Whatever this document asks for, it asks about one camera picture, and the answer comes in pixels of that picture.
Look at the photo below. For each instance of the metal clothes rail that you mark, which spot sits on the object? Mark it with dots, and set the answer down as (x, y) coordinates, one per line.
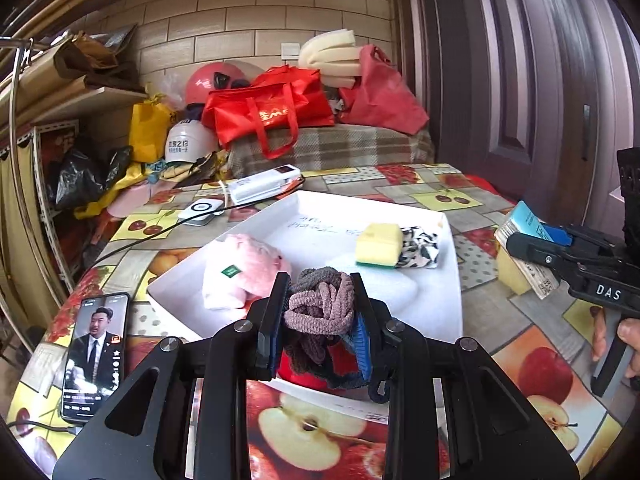
(20, 47)

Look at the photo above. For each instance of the white helmet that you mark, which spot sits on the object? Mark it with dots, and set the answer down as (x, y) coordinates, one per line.
(189, 141)

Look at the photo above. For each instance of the black white scrunchie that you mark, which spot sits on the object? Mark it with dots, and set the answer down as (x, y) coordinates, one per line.
(419, 250)

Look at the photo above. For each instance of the brown paper bag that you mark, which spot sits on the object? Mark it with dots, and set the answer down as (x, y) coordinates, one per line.
(102, 59)

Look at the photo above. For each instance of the wooden shelf rack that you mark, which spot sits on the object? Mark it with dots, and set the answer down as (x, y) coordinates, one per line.
(49, 112)

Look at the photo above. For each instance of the black smartphone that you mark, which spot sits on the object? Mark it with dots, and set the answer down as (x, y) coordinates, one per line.
(95, 361)

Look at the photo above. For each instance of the white round charger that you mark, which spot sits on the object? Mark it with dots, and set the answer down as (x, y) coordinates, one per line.
(201, 212)

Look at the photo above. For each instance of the brown wooden door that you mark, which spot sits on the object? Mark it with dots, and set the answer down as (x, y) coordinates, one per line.
(534, 96)

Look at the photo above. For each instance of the cream foam roll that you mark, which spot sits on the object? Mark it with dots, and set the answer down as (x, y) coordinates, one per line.
(336, 57)

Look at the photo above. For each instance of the pink helmet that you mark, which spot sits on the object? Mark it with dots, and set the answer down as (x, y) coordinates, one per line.
(216, 76)

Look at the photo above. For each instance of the white power bank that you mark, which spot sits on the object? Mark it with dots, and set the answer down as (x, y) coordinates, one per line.
(264, 184)

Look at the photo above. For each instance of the yellow green scrub sponge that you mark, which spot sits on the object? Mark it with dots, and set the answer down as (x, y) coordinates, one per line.
(379, 244)

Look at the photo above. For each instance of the red glossy tote bag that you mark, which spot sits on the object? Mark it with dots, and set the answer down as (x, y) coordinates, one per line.
(274, 107)

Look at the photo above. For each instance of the black plastic bag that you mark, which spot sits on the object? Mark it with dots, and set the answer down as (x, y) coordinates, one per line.
(83, 179)

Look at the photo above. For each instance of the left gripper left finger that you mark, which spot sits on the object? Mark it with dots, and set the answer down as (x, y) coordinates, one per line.
(271, 328)

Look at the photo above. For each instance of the yellow shopping bag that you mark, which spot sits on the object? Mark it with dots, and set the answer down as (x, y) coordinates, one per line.
(150, 123)

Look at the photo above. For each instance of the plaid covered bench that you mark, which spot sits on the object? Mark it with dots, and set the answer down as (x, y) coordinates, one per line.
(334, 147)

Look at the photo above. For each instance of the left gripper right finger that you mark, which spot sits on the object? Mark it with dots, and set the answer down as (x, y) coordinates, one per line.
(367, 334)

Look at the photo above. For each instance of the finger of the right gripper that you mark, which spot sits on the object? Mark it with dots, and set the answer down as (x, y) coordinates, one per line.
(540, 251)
(575, 235)

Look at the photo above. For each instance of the teal tissue pack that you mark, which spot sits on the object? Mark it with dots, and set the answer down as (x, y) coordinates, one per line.
(522, 220)

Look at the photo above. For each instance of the fruit print tablecloth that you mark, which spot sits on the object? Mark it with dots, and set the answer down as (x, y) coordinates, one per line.
(185, 404)

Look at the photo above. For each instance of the pink pig plush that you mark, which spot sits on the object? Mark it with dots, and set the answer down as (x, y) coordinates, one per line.
(241, 269)

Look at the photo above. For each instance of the dark red fabric bag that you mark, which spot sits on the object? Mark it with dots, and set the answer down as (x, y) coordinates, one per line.
(380, 97)

